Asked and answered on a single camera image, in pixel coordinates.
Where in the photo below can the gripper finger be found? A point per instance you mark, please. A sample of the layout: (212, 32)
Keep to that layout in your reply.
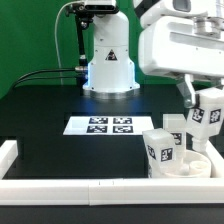
(185, 86)

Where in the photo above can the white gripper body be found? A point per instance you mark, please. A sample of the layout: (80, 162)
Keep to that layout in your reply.
(173, 45)

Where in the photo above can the white round stool seat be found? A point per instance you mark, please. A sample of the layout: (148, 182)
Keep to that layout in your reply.
(192, 165)

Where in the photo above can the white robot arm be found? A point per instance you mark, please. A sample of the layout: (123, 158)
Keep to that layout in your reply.
(111, 71)

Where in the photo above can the white marker sheet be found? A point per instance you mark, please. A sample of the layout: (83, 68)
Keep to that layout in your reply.
(108, 125)

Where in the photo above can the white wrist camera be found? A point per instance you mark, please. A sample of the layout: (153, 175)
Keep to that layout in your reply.
(176, 8)

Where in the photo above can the white U-shaped frame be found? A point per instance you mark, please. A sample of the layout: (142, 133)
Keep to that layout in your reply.
(112, 191)

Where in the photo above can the black camera on stand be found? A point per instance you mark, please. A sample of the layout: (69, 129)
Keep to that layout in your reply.
(84, 11)

